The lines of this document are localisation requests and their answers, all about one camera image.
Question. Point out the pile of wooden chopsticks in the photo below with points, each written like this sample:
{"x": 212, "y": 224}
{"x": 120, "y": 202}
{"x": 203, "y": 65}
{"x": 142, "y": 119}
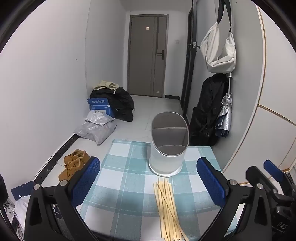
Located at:
{"x": 166, "y": 208}

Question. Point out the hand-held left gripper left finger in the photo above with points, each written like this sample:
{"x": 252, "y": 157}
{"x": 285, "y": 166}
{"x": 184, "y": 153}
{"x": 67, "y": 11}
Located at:
{"x": 85, "y": 180}

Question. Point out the silver folding umbrella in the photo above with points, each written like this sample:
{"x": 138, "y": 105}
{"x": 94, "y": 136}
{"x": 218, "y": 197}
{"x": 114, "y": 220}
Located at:
{"x": 225, "y": 115}

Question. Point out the white wardrobe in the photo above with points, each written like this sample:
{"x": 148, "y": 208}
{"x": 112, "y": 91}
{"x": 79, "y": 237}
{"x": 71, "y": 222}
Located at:
{"x": 272, "y": 92}

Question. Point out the blue cardboard box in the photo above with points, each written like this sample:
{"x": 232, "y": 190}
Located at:
{"x": 99, "y": 105}

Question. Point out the dark cloth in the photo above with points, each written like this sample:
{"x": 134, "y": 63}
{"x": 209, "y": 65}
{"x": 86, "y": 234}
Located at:
{"x": 3, "y": 190}

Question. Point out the white plastic bag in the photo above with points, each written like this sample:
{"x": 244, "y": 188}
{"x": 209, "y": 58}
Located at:
{"x": 20, "y": 208}

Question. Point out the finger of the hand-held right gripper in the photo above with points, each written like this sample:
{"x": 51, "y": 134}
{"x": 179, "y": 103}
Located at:
{"x": 255, "y": 173}
{"x": 271, "y": 165}

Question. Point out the brown suede shoe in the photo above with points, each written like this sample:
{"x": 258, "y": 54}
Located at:
{"x": 70, "y": 169}
{"x": 77, "y": 156}

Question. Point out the black backpack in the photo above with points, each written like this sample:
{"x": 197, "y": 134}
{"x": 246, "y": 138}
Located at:
{"x": 208, "y": 111}

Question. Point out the teal checkered tablecloth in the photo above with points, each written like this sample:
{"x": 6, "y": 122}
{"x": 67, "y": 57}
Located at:
{"x": 129, "y": 180}

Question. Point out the white shoulder bag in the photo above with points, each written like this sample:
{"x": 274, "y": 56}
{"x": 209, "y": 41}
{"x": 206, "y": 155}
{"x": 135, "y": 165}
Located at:
{"x": 219, "y": 51}

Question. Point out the black door frame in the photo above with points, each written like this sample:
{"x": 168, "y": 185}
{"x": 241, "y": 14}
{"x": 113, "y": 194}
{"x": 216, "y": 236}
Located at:
{"x": 188, "y": 69}

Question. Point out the dark blue paper bag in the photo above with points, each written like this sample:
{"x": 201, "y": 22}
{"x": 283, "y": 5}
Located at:
{"x": 20, "y": 191}

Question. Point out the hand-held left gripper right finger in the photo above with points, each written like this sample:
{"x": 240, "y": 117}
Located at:
{"x": 210, "y": 183}

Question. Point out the beige garment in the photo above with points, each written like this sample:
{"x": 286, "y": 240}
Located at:
{"x": 105, "y": 84}

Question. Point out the white utensil holder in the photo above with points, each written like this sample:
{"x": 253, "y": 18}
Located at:
{"x": 164, "y": 160}

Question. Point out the black clothes heap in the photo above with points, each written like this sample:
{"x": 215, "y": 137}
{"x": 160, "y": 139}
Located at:
{"x": 122, "y": 104}

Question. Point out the grey-brown door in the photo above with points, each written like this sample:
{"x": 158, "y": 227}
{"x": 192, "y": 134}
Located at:
{"x": 141, "y": 58}

